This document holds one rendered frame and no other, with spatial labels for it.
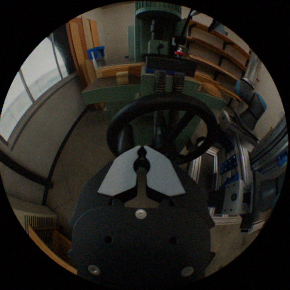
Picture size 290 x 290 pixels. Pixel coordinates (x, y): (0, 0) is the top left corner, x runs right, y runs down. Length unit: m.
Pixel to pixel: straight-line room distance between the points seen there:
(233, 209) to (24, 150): 1.71
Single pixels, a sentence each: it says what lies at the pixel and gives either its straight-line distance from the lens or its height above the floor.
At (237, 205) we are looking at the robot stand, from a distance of 0.43.
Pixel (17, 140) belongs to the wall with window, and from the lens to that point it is 1.38.
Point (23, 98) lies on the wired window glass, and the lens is 1.50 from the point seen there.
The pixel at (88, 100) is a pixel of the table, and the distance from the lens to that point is 0.40.
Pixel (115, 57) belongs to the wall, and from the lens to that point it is 2.96.
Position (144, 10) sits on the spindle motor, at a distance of 0.44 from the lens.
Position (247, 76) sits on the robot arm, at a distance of 0.76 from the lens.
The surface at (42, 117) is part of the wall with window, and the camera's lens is 1.49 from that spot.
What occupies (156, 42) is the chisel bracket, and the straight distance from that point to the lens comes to 0.42.
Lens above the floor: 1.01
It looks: 58 degrees down
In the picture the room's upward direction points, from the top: 1 degrees clockwise
